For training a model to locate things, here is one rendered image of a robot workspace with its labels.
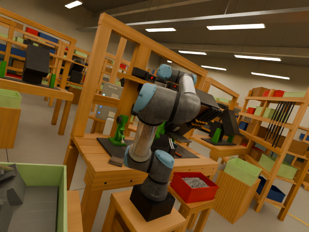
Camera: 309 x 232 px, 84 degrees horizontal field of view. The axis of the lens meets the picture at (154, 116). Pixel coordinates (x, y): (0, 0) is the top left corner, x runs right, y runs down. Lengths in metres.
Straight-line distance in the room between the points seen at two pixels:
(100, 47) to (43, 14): 9.77
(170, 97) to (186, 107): 0.07
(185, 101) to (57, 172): 0.77
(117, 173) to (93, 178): 0.16
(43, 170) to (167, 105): 0.73
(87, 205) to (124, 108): 0.91
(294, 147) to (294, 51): 5.42
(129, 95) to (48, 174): 1.03
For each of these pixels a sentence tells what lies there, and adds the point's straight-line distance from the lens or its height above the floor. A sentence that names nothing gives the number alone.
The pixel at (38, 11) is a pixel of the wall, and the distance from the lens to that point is 11.27.
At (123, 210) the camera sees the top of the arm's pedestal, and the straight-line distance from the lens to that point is 1.02.
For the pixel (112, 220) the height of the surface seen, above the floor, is 0.73.
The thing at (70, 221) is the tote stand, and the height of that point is 0.79.
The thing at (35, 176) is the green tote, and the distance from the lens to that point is 1.08.
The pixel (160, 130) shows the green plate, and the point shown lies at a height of 1.15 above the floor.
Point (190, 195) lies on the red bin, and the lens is 1.35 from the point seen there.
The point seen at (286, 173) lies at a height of 0.81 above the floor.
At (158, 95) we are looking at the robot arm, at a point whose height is 1.47.
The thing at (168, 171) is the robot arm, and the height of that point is 1.11.
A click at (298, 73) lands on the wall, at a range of 10.55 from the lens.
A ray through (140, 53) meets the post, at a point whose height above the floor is 1.77.
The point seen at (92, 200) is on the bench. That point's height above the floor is 0.68.
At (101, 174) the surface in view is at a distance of 1.19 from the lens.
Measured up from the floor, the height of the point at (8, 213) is 0.88.
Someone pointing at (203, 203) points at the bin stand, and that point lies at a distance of 1.47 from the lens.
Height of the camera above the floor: 1.48
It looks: 8 degrees down
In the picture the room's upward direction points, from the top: 18 degrees clockwise
